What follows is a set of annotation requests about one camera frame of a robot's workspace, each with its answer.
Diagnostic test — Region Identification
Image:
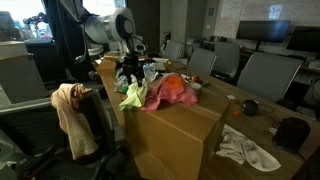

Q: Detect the large brown cardboard box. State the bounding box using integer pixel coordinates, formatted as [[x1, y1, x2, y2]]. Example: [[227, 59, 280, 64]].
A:
[[121, 75, 233, 180]]

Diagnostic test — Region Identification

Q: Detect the small open cardboard box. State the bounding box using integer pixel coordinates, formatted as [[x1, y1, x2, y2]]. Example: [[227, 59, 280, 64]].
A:
[[95, 58, 117, 78]]

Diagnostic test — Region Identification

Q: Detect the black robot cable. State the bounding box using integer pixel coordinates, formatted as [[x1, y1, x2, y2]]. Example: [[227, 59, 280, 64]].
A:
[[127, 35, 148, 56]]

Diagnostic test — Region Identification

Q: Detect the white crumpled cloth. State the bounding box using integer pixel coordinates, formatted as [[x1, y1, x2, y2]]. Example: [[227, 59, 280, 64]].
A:
[[215, 123, 282, 173]]

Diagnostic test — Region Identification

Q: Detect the black cylinder speaker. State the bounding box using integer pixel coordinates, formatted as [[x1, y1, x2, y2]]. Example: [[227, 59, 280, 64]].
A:
[[272, 116, 312, 155]]

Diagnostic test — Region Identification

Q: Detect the pink shirt with orange print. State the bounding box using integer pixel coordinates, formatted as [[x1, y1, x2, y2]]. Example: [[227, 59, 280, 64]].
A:
[[141, 73, 199, 112]]

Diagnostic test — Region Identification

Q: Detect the white wall whiteboard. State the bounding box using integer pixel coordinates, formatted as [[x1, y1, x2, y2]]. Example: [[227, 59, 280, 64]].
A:
[[214, 0, 320, 40]]

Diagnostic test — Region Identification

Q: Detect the grey cabinet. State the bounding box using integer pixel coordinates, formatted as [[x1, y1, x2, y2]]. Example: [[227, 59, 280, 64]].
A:
[[0, 40, 49, 105]]

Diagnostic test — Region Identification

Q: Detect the small colourful cube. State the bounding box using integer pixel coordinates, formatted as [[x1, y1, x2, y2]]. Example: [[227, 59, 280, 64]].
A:
[[225, 94, 238, 104]]

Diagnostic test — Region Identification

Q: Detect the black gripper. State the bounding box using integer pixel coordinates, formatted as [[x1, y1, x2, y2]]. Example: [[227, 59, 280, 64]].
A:
[[121, 54, 146, 88]]

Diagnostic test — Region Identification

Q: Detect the white rounded appliance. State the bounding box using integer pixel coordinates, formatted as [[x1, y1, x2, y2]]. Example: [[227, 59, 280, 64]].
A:
[[87, 43, 104, 58]]

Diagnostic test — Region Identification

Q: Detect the light green towel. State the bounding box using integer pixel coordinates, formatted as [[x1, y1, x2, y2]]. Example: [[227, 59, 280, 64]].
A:
[[118, 81, 149, 112]]

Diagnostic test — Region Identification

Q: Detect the clear plastic bag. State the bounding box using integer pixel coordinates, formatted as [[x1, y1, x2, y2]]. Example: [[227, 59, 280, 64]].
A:
[[114, 62, 160, 88]]

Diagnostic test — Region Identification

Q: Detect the grey office chair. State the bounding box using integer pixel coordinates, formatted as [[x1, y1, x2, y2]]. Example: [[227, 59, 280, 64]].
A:
[[0, 87, 118, 180], [212, 41, 242, 80], [187, 47, 218, 76], [162, 39, 185, 62], [236, 51, 304, 104]]

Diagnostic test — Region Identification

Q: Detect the peach shirt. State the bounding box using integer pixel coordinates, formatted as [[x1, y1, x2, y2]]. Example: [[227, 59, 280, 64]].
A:
[[50, 83, 99, 161]]

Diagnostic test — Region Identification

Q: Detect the small white cup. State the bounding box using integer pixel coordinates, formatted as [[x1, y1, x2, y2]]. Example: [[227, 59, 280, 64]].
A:
[[189, 81, 203, 98]]

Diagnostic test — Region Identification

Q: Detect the black computer monitor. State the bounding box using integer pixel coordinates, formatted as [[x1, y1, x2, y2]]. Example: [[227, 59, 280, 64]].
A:
[[285, 25, 320, 54], [235, 19, 292, 51]]

